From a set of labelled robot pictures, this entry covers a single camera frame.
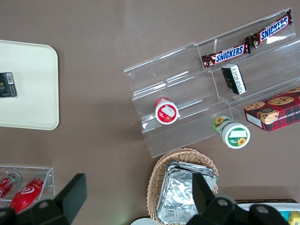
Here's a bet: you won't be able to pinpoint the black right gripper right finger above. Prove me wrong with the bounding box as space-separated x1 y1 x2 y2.
187 172 238 225

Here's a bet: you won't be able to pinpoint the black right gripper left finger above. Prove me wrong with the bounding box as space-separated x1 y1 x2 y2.
15 172 88 225

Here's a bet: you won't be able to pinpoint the light wicker basket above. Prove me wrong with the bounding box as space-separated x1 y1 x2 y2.
146 147 220 225

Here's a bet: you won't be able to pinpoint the white rectangular snack tray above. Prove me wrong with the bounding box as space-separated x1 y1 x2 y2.
235 202 300 225

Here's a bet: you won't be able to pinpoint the beige plastic tray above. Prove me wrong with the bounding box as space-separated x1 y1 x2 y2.
0 39 60 131

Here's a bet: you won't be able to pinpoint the clear acrylic bottle rack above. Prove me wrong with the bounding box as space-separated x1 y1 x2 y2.
0 165 56 208

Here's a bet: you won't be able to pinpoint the stacked aluminium foil containers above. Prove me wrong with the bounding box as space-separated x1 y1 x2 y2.
157 161 219 225

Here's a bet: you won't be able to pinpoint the red cola bottle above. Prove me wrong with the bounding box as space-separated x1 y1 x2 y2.
8 171 49 214
0 172 23 200

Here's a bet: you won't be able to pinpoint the green sunflower lid cup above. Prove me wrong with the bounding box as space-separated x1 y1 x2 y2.
211 115 251 150

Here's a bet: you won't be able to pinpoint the yellow snack packet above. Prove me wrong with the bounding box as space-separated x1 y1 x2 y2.
288 210 300 225

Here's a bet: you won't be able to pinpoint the red strawberry lid cup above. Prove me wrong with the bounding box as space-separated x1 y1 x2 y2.
154 97 182 125

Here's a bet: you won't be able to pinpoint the red plaid cookie box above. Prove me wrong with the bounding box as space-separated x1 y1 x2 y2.
243 86 300 133

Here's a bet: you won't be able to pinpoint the black box white label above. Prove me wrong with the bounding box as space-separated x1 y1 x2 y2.
221 63 247 96

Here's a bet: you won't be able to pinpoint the small black card box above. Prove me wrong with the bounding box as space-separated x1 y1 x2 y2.
0 72 18 98

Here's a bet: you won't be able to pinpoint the clear acrylic stepped shelf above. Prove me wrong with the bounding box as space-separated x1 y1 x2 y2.
196 7 300 132
123 42 233 158

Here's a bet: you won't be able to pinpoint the Snickers chocolate bar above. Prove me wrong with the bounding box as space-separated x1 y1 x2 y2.
244 8 294 49
201 43 252 70

